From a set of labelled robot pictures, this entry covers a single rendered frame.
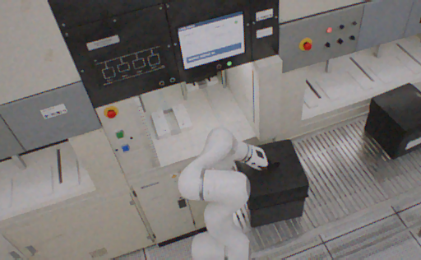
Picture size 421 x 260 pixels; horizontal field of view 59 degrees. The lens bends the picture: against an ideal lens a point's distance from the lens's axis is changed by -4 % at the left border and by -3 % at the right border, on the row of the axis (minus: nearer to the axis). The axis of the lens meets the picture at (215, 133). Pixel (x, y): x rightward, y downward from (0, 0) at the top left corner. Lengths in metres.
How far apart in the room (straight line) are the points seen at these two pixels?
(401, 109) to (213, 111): 1.07
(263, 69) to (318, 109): 0.66
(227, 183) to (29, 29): 0.89
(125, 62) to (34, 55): 0.35
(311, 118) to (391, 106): 0.45
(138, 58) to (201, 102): 0.88
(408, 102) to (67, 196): 1.94
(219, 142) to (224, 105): 1.16
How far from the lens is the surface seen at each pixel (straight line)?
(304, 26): 1.84
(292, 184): 1.77
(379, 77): 2.64
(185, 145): 2.19
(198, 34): 1.63
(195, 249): 1.51
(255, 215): 1.89
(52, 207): 2.26
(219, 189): 1.17
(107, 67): 1.63
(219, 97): 2.43
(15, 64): 1.61
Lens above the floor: 2.52
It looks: 48 degrees down
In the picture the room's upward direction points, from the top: 8 degrees counter-clockwise
